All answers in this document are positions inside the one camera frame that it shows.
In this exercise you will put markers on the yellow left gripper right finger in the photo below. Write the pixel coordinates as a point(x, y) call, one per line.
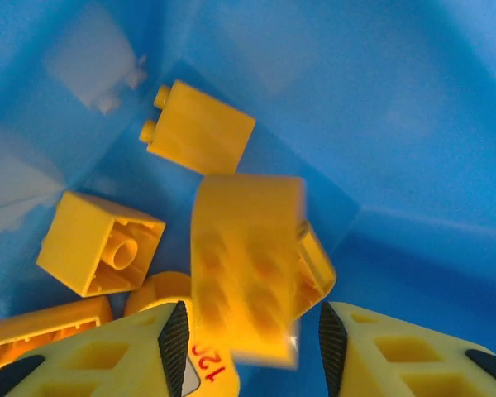
point(397, 351)

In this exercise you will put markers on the yellow lego brick with label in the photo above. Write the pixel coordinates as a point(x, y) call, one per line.
point(215, 372)

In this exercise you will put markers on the yellow round lego piece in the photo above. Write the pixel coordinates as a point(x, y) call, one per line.
point(161, 289)

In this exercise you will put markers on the blue plastic bin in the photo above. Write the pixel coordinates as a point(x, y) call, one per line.
point(397, 124)

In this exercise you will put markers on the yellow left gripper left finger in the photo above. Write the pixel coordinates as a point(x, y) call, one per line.
point(128, 343)

